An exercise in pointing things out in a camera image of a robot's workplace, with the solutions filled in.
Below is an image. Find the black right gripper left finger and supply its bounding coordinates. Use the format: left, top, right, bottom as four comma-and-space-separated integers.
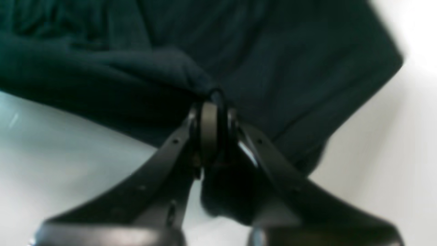
33, 102, 219, 246

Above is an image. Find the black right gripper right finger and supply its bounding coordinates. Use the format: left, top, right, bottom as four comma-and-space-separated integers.
227, 108, 404, 246

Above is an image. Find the black T-shirt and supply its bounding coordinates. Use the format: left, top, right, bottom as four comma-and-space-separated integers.
1, 0, 403, 226

